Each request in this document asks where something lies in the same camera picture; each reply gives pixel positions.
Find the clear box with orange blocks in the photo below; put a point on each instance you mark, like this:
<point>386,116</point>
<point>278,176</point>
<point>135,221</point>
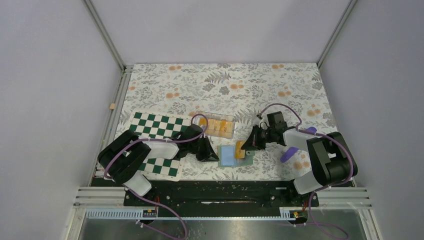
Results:
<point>219,125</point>

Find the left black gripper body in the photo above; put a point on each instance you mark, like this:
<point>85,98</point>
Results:
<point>200,149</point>

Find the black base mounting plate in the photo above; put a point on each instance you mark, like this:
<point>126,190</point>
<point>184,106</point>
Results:
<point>222,198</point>

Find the purple cylinder tube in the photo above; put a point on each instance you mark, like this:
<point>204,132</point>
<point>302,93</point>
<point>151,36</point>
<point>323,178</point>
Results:
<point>293,150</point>

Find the green white chessboard mat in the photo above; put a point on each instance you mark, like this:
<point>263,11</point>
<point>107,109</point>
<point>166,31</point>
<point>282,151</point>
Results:
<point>159,126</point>

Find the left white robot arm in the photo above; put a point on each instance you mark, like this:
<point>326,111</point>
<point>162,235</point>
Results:
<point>122,158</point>

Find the green card holder wallet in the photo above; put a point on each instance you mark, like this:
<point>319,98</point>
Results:
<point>227,157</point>

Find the floral table mat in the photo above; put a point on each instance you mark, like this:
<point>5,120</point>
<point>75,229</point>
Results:
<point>235,89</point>

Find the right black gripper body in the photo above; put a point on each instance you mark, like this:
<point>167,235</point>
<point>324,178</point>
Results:
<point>262,137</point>

